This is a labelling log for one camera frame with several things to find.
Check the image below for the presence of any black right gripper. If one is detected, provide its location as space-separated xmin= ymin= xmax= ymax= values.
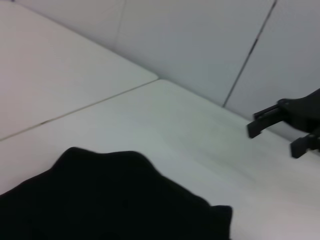
xmin=246 ymin=87 xmax=320 ymax=159

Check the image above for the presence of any black shirt with FREE print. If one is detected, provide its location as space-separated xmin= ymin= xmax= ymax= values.
xmin=0 ymin=146 xmax=233 ymax=240

